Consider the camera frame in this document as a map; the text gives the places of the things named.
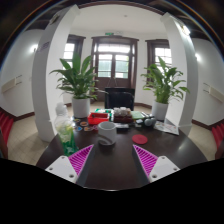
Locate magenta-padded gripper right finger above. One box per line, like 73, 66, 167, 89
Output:
130, 143, 181, 186

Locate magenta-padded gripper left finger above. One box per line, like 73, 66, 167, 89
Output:
44, 143, 98, 188

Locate clear green-labelled drink bottle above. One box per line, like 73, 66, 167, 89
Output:
53, 102, 79, 157

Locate flat round red coaster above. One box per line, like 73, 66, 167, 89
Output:
131, 134, 149, 145

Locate printed paper leaflet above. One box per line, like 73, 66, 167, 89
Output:
153, 120, 180, 136

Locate white mug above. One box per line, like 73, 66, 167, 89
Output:
97, 121, 118, 147

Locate black phone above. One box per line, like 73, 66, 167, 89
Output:
114, 123, 130, 130

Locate green flat packet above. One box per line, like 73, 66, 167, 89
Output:
131, 110, 145, 120

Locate potted plant in white pot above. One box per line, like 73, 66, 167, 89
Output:
49, 53, 99, 119
140, 56, 191, 122

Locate red box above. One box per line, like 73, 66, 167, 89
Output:
87, 112, 110, 126

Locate dark tea tray with cups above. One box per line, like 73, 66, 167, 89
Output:
113, 106, 134, 124

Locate red carpeted staircase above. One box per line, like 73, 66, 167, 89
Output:
0, 109, 14, 144
211, 121, 224, 149

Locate black chair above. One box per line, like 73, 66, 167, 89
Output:
104, 87, 136, 111

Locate dark wooden framed window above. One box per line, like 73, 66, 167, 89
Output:
145, 39, 173, 68
64, 34, 86, 71

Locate dark wooden glazed double door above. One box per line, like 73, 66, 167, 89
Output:
91, 35, 139, 101

